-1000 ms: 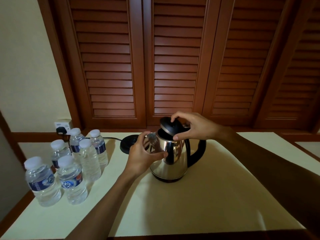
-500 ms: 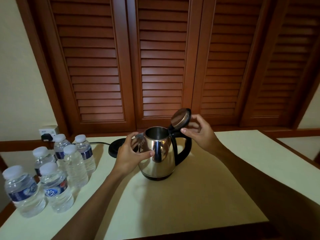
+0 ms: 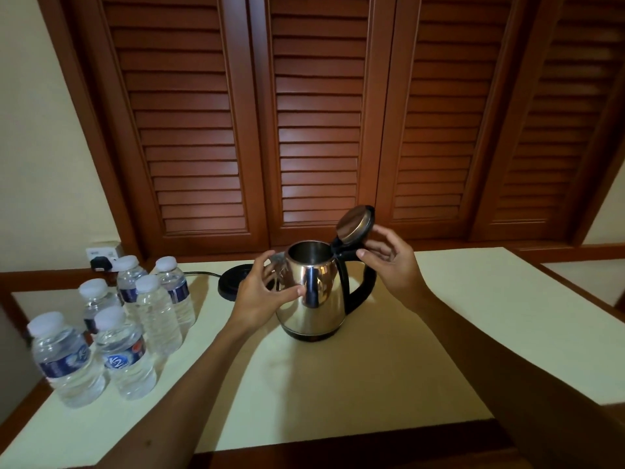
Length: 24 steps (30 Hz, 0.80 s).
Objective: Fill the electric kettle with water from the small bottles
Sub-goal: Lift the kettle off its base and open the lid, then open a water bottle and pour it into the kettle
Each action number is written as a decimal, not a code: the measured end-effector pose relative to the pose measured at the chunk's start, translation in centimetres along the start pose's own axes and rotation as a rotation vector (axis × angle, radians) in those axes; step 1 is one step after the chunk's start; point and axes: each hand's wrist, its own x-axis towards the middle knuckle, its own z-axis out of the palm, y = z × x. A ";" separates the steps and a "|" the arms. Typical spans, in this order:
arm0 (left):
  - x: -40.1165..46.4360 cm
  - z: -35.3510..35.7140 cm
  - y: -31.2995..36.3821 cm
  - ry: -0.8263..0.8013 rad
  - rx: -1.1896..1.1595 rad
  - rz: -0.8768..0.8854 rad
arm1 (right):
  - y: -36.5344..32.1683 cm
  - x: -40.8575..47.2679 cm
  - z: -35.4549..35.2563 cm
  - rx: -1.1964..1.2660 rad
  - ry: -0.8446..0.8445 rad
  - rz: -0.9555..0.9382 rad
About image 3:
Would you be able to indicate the person's right hand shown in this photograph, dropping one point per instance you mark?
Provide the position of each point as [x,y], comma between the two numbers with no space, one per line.
[398,273]

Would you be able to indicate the person's left hand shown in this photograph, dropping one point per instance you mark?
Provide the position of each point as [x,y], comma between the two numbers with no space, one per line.
[259,302]

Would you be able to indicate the cluster of clear water bottles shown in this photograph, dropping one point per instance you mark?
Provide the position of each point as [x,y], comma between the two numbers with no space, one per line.
[158,317]

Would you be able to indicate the clear water bottle blue label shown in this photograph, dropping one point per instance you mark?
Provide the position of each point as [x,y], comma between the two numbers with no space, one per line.
[127,371]
[68,376]

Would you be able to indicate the person's right forearm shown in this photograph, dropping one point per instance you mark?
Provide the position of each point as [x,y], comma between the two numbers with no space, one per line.
[527,385]

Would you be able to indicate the person's left forearm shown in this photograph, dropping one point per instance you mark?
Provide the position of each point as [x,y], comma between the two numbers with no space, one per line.
[185,410]

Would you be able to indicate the black round kettle base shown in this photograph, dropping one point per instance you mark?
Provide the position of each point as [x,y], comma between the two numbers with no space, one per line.
[232,283]

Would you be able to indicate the black power plug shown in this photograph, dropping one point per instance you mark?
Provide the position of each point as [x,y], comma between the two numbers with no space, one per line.
[101,264]

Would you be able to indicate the brown louvered wooden shutter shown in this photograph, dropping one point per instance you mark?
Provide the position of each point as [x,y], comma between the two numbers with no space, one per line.
[444,117]
[185,117]
[561,117]
[320,117]

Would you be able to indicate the wooden cabinet cream top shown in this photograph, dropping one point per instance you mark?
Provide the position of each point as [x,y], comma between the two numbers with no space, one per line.
[342,444]

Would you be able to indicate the white wall socket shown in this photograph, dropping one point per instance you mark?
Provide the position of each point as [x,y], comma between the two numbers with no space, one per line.
[105,250]

